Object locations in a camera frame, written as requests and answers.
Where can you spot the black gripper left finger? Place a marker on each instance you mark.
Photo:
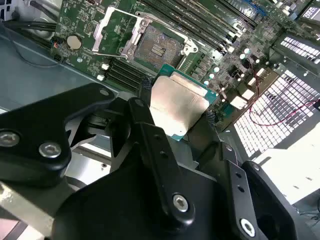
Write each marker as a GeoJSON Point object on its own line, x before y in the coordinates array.
{"type": "Point", "coordinates": [37, 130]}

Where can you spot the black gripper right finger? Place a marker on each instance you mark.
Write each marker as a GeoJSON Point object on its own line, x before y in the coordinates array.
{"type": "Point", "coordinates": [240, 190]}

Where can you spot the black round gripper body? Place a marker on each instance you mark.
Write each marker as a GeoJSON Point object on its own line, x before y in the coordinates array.
{"type": "Point", "coordinates": [120, 205]}

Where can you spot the silver green CPU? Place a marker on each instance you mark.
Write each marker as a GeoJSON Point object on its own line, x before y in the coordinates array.
{"type": "Point", "coordinates": [175, 105]}

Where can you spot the metal socket cover frame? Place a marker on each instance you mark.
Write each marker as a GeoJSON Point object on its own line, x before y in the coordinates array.
{"type": "Point", "coordinates": [101, 32]}

